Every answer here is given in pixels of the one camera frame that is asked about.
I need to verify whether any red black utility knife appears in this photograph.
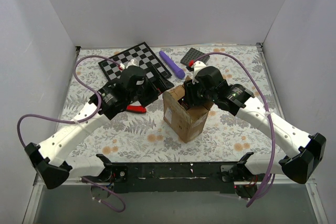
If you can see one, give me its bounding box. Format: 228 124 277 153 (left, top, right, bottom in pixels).
126 105 146 114

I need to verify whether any brown cardboard express box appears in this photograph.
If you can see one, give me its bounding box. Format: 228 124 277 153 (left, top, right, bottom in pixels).
162 85 213 143

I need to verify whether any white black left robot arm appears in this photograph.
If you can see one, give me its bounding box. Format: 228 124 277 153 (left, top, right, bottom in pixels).
24 66 174 189

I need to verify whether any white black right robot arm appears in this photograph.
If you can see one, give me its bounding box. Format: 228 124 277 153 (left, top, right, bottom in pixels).
184 61 326 184

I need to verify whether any black white checkerboard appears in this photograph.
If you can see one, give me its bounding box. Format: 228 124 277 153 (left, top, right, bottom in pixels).
98 42 172 81

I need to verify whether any dark grey studded baseplate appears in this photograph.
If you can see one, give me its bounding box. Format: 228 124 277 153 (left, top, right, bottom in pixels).
180 48 205 67

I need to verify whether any floral patterned table mat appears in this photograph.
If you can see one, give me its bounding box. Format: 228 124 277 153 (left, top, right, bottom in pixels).
70 46 282 162

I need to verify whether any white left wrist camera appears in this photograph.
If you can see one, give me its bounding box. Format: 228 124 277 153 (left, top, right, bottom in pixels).
118 58 139 71

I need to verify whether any purple cylindrical handle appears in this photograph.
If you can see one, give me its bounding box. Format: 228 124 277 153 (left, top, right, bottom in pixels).
159 50 185 79

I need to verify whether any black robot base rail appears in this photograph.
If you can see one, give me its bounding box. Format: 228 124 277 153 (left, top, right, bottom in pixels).
84 162 264 198

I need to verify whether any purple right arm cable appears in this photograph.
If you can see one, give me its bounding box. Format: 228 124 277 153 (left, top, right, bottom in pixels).
193 52 276 208

